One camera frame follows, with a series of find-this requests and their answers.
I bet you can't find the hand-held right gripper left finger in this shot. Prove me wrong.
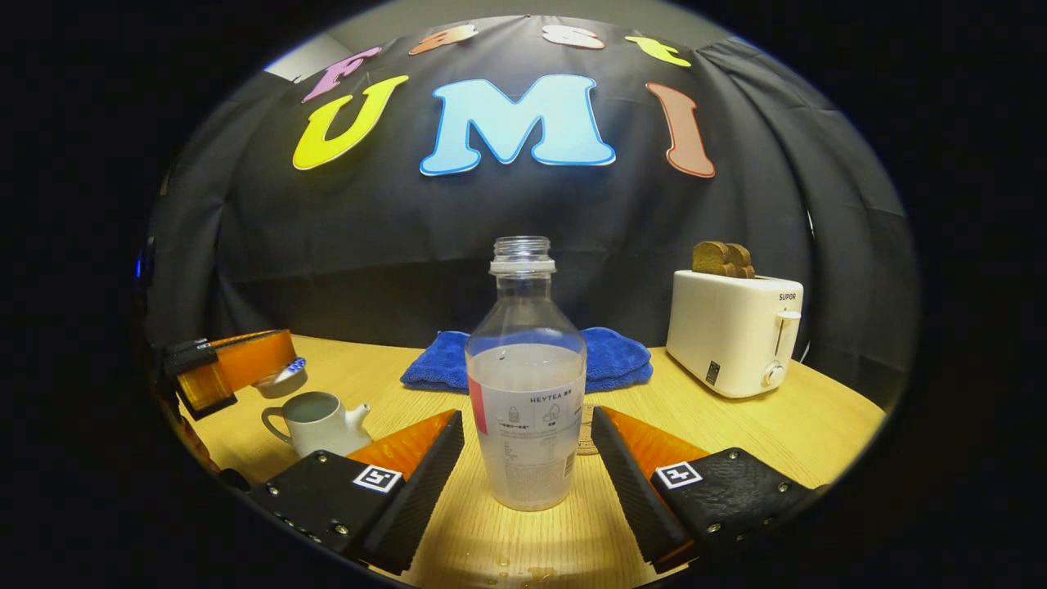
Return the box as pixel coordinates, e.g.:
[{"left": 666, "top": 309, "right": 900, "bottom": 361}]
[{"left": 245, "top": 409, "right": 465, "bottom": 576}]

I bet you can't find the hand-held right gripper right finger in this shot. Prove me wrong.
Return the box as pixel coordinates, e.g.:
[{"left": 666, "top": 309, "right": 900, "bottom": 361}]
[{"left": 591, "top": 407, "right": 831, "bottom": 573}]

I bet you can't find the round wooden coaster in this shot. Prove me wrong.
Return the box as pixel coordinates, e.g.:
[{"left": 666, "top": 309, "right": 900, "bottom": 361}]
[{"left": 575, "top": 403, "right": 604, "bottom": 456}]

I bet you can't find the white ceramic teacup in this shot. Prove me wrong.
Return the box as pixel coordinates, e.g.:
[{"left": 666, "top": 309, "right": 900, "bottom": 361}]
[{"left": 262, "top": 391, "right": 373, "bottom": 457}]

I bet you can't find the clear plastic water bottle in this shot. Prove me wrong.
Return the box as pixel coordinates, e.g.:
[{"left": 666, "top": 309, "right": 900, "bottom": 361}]
[{"left": 465, "top": 236, "right": 588, "bottom": 512}]

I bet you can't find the blue towel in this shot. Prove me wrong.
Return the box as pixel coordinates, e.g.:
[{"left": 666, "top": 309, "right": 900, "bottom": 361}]
[{"left": 401, "top": 327, "right": 654, "bottom": 393}]

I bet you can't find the black backdrop cloth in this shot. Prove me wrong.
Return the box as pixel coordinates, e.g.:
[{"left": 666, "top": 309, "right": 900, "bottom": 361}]
[{"left": 147, "top": 16, "right": 917, "bottom": 410}]

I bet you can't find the white toaster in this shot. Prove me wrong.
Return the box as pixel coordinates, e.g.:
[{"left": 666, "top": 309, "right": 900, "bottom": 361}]
[{"left": 665, "top": 270, "right": 805, "bottom": 399}]

